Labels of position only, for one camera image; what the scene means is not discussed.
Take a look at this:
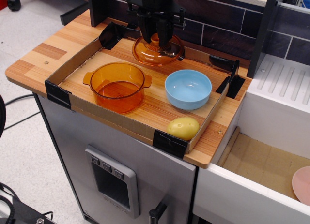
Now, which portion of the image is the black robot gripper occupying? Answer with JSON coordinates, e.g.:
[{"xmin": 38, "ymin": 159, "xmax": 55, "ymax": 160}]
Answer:
[{"xmin": 125, "ymin": 0, "xmax": 186, "ymax": 47}]

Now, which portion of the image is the orange transparent pot lid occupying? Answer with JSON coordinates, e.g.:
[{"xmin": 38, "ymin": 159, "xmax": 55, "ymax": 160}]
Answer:
[{"xmin": 132, "ymin": 33, "xmax": 185, "ymax": 66}]

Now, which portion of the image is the orange transparent plastic pot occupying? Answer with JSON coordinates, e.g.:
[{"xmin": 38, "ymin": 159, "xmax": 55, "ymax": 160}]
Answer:
[{"xmin": 83, "ymin": 62, "xmax": 152, "ymax": 114}]

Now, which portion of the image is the cardboard fence with black tape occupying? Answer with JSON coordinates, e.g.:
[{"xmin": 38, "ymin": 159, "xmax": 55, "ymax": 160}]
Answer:
[{"xmin": 45, "ymin": 22, "xmax": 251, "ymax": 164}]

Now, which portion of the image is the light blue bowl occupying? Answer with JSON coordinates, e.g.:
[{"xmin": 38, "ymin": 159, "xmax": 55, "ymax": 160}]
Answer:
[{"xmin": 165, "ymin": 69, "xmax": 212, "ymax": 110}]

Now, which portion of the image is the black metal stand base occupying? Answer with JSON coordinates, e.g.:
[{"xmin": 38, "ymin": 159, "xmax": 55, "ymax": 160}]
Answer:
[{"xmin": 60, "ymin": 2, "xmax": 89, "ymax": 26}]

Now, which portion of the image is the yellow toy potato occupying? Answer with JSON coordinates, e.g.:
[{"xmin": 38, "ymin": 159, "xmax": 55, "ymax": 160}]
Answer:
[{"xmin": 167, "ymin": 117, "xmax": 200, "ymax": 141}]

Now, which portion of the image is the black caster wheel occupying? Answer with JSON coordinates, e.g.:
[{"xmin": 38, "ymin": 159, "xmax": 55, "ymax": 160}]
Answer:
[{"xmin": 7, "ymin": 0, "xmax": 21, "ymax": 12}]

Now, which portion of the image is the grey toy kitchen cabinet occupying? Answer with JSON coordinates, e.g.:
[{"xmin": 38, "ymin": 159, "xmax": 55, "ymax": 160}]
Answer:
[{"xmin": 35, "ymin": 95, "xmax": 197, "ymax": 224}]

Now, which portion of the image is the grey dispenser panel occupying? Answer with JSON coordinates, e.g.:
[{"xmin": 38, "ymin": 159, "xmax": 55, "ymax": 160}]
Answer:
[{"xmin": 85, "ymin": 145, "xmax": 140, "ymax": 219}]

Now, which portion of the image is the white toy sink unit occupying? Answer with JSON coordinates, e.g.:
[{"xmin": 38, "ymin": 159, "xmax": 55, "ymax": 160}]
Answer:
[{"xmin": 193, "ymin": 55, "xmax": 310, "ymax": 224}]

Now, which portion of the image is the pink plate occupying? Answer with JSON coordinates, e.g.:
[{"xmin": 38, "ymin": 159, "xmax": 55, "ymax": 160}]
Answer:
[{"xmin": 292, "ymin": 166, "xmax": 310, "ymax": 206}]

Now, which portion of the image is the black vertical post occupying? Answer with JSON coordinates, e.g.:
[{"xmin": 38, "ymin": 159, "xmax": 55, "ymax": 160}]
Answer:
[{"xmin": 247, "ymin": 0, "xmax": 278, "ymax": 78}]

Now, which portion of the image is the black floor cable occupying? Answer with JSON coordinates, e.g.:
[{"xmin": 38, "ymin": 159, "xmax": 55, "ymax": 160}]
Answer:
[{"xmin": 3, "ymin": 93, "xmax": 41, "ymax": 131}]

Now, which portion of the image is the black cabinet door handle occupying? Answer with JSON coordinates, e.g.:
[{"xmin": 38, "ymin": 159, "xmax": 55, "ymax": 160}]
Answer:
[{"xmin": 149, "ymin": 202, "xmax": 167, "ymax": 224}]

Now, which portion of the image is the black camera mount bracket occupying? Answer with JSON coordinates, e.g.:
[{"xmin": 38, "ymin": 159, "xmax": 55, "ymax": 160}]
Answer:
[{"xmin": 0, "ymin": 183, "xmax": 55, "ymax": 224}]

